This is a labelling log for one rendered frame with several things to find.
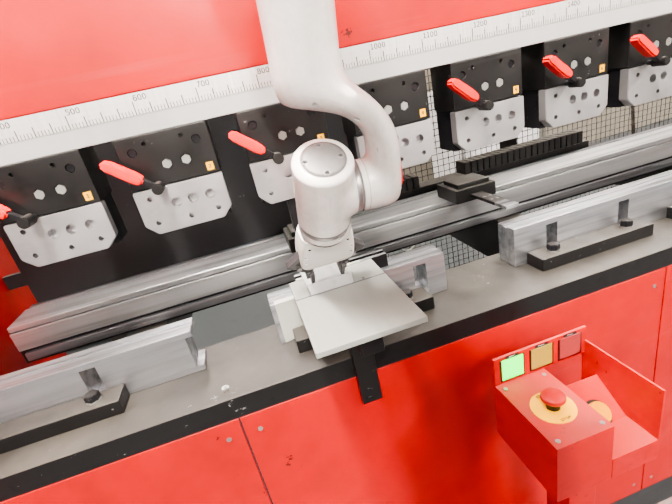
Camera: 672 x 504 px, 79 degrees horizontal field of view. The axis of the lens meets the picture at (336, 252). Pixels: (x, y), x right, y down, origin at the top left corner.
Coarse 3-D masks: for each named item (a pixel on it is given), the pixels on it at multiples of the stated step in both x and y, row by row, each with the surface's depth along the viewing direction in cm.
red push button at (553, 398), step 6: (546, 390) 69; (552, 390) 69; (558, 390) 68; (540, 396) 69; (546, 396) 68; (552, 396) 68; (558, 396) 67; (564, 396) 67; (546, 402) 67; (552, 402) 67; (558, 402) 67; (564, 402) 67; (552, 408) 68; (558, 408) 68
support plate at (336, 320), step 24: (360, 264) 85; (360, 288) 75; (384, 288) 73; (312, 312) 71; (336, 312) 69; (360, 312) 68; (384, 312) 66; (408, 312) 65; (312, 336) 64; (336, 336) 63; (360, 336) 61
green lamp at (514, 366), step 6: (522, 354) 75; (504, 360) 74; (510, 360) 74; (516, 360) 75; (522, 360) 75; (504, 366) 75; (510, 366) 75; (516, 366) 75; (522, 366) 76; (504, 372) 75; (510, 372) 75; (516, 372) 76; (522, 372) 76; (504, 378) 76
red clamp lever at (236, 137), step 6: (234, 132) 66; (234, 138) 66; (240, 138) 66; (246, 138) 67; (240, 144) 67; (246, 144) 67; (252, 144) 67; (258, 144) 67; (252, 150) 68; (258, 150) 67; (264, 150) 68; (270, 156) 69; (276, 156) 68; (282, 156) 68; (276, 162) 68; (282, 162) 69
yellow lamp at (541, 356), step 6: (540, 348) 75; (546, 348) 76; (534, 354) 76; (540, 354) 76; (546, 354) 76; (534, 360) 76; (540, 360) 76; (546, 360) 77; (534, 366) 77; (540, 366) 77
